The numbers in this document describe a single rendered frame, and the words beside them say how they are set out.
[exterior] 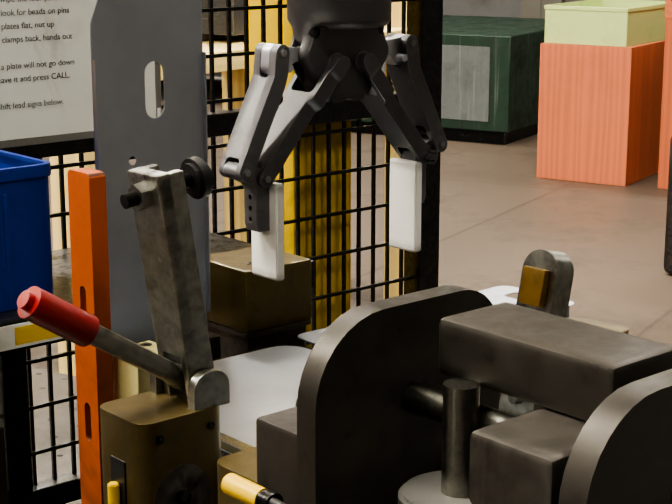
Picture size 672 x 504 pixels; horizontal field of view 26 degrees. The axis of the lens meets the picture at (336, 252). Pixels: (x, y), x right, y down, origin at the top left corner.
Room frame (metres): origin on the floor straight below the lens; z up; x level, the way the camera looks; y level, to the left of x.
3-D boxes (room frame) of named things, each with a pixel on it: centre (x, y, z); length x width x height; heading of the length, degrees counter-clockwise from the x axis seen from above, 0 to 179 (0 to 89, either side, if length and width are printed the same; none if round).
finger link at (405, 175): (1.10, -0.05, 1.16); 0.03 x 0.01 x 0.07; 41
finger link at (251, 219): (1.00, 0.06, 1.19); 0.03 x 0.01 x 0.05; 131
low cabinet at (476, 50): (9.82, -0.68, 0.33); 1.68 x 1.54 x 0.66; 61
